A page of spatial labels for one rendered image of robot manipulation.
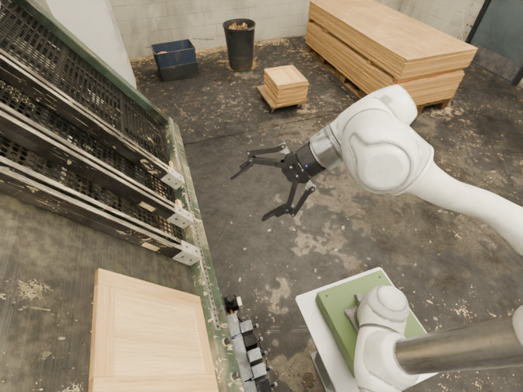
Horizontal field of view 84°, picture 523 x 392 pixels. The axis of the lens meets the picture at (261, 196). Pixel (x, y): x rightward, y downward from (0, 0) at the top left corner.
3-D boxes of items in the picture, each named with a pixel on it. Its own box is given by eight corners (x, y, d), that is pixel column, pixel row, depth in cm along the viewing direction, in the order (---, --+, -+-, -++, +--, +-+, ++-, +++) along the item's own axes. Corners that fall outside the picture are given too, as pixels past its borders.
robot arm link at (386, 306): (396, 307, 125) (416, 283, 109) (394, 350, 114) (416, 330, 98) (358, 294, 129) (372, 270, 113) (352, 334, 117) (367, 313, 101)
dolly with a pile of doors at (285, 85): (306, 109, 397) (310, 81, 367) (270, 116, 385) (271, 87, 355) (289, 89, 436) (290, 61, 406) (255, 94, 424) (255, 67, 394)
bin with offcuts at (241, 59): (261, 70, 478) (260, 26, 430) (230, 75, 466) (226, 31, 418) (250, 57, 511) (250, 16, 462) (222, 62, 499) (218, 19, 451)
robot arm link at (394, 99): (327, 115, 67) (326, 131, 56) (392, 71, 60) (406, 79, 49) (352, 152, 70) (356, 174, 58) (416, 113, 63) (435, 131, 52)
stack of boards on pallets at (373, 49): (447, 107, 400) (479, 48, 342) (384, 122, 376) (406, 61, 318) (352, 43, 556) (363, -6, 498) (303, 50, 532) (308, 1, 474)
